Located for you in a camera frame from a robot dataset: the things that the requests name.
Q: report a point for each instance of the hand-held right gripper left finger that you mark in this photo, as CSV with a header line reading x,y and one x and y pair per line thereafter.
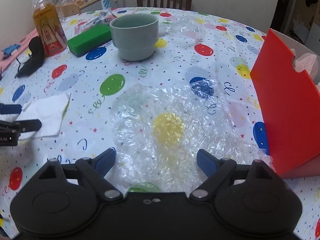
x,y
107,159

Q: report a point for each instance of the green sponge block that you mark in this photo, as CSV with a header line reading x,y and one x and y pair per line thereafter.
x,y
87,40

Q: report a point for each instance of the clear bubble wrap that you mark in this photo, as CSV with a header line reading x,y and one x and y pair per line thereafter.
x,y
140,130

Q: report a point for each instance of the balloon print tablecloth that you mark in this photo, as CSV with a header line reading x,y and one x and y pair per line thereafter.
x,y
175,62

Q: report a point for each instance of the crumpled clear plastic bag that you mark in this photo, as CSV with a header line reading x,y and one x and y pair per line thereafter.
x,y
185,27

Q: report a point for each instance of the printed tissue packet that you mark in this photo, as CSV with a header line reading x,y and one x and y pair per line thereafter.
x,y
100,18

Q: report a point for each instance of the pale green ceramic cup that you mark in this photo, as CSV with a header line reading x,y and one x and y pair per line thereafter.
x,y
135,37

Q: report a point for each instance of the red cardboard box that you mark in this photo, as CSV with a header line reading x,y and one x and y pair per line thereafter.
x,y
287,105

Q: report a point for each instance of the white shopping bag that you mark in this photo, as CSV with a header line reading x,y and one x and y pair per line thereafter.
x,y
300,28

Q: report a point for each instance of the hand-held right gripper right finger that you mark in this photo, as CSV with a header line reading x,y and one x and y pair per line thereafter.
x,y
206,162

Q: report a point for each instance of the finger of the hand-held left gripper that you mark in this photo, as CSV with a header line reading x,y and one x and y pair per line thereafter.
x,y
10,109
27,125

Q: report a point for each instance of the small blue toy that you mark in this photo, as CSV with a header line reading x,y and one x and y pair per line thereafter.
x,y
10,49

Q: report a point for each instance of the white paper tissue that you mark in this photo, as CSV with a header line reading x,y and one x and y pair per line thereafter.
x,y
45,115

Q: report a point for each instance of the orange tea bottle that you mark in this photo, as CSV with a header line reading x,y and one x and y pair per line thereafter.
x,y
48,27

